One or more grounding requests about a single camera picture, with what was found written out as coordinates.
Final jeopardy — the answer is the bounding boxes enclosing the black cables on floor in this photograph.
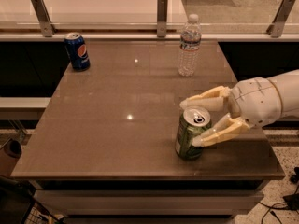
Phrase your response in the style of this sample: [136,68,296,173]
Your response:
[259,166,299,224]

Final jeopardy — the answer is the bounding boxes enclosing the green soda can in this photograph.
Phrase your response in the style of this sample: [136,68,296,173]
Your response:
[175,106,211,160]

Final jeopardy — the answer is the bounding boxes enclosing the metal railing bracket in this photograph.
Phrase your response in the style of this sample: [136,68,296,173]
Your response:
[266,0,296,38]
[157,0,168,37]
[31,0,55,37]

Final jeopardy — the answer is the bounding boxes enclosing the middle metal railing bracket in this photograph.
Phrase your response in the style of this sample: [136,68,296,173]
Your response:
[157,0,168,37]

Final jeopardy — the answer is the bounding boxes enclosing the black wire basket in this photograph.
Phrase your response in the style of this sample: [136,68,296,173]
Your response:
[0,176,66,224]

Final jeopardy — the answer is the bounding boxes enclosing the right metal railing bracket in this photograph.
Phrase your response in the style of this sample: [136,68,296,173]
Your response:
[266,0,296,38]

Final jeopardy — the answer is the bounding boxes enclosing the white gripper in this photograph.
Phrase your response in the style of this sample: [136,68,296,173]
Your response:
[179,77,282,147]

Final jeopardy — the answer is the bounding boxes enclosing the brown cylinder bin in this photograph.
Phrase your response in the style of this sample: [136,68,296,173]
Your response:
[0,138,21,177]

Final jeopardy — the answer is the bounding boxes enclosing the clear plastic water bottle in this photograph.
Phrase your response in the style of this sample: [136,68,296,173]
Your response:
[178,14,202,77]

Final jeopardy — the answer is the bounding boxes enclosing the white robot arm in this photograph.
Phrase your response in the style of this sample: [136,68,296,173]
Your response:
[179,70,299,147]

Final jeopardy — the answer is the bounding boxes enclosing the blue pepsi can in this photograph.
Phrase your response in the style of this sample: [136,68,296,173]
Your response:
[64,32,90,71]

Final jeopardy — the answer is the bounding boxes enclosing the left metal railing bracket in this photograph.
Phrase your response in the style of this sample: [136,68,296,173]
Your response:
[31,0,55,37]

